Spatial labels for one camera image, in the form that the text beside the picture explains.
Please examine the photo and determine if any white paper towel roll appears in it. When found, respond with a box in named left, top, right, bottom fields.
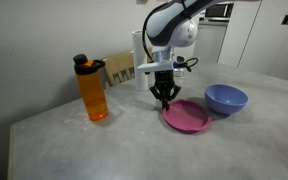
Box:
left=131, top=29, right=150, bottom=92

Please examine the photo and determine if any orange water bottle black cap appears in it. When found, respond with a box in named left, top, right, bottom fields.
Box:
left=72, top=53, right=110, bottom=122

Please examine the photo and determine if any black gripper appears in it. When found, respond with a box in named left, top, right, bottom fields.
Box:
left=149, top=69, right=182, bottom=111

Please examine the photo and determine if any small glass jar candle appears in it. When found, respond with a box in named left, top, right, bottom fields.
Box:
left=174, top=67, right=186, bottom=78

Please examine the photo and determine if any blue plastic bowl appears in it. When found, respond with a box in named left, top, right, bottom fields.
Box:
left=204, top=83, right=250, bottom=116

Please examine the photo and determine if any tall white cabinet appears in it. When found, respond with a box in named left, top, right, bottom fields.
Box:
left=216, top=0, right=288, bottom=85

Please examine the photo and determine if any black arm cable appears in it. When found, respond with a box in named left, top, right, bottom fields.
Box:
left=141, top=0, right=199, bottom=73

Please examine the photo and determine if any pink round lid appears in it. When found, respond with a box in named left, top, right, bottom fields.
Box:
left=161, top=98, right=213, bottom=134

